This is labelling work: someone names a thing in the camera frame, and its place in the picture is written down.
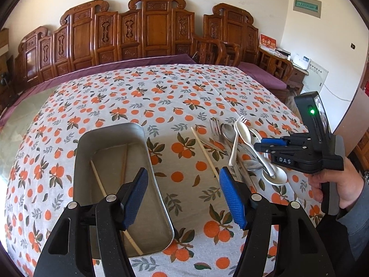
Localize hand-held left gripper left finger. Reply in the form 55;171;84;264
33;167;149;277

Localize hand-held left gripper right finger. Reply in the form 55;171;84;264
219;167;336;277

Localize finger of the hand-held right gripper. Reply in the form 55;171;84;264
254;143;312;155
260;133;311;147

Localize metal spoon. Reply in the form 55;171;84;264
221;123;251;168
242;147;267;171

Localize wooden chopstick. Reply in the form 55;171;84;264
191;126;220;178
90;160;144;256

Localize rectangular metal tray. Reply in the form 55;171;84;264
73;123;176;259

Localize person's right forearm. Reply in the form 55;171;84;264
315;175;369;277

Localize person's right hand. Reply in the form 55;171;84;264
308;156;364;210

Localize brown board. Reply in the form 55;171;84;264
336;88;369;157

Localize purple table cloth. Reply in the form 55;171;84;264
0;53;289;127

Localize white carton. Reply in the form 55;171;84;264
291;53;311;70

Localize red gift box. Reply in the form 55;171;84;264
259;34;277;49

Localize orange print tablecloth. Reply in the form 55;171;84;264
4;63;320;277

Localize wooden armchair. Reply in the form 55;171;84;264
192;35;243;67

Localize carved wooden sofa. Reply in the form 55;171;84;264
13;26;70;93
203;3;260;64
118;0;196;62
59;0;119;72

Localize large cardboard box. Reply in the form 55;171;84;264
0;28;10;53

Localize white cable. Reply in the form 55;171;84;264
322;83;353;102

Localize grey wall panel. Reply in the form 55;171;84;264
292;0;322;18

